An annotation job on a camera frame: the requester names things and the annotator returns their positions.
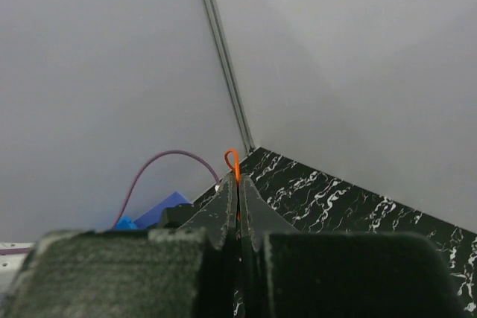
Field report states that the blue plastic bin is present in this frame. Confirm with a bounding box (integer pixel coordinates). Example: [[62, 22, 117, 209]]
[[113, 216, 137, 231]]

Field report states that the aluminium frame post left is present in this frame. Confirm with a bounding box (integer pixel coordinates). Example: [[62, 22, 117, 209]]
[[203, 0, 256, 153]]

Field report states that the lavender plastic bin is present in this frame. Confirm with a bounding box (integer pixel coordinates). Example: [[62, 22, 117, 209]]
[[133, 191, 190, 229]]

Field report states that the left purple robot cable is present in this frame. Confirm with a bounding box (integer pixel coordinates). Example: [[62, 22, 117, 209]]
[[110, 150, 222, 230]]

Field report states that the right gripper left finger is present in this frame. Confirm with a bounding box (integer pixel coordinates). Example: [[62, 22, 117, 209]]
[[179, 174, 238, 251]]

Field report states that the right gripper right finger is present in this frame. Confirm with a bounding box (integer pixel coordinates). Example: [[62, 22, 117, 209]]
[[238, 175, 298, 252]]

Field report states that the orange wire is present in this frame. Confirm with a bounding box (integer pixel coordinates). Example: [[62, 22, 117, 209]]
[[223, 148, 241, 222]]

